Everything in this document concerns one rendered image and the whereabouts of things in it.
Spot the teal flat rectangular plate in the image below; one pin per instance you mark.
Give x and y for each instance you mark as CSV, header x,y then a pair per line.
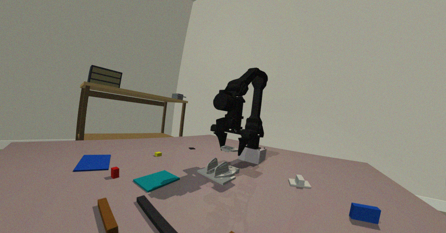
x,y
156,180

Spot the blue flat plate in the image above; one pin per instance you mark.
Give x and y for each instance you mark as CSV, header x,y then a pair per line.
x,y
93,163

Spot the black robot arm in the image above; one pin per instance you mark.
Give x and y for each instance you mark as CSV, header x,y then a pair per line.
x,y
227,100

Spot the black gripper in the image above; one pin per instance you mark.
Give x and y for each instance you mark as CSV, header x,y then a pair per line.
x,y
246,134

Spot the black rectangular bar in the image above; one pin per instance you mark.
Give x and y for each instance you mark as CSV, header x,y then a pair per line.
x,y
154,216

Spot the red block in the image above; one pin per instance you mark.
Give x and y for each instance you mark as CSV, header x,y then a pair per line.
x,y
115,172

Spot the cream housing plate with holes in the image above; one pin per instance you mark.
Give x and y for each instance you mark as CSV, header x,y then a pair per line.
x,y
229,149

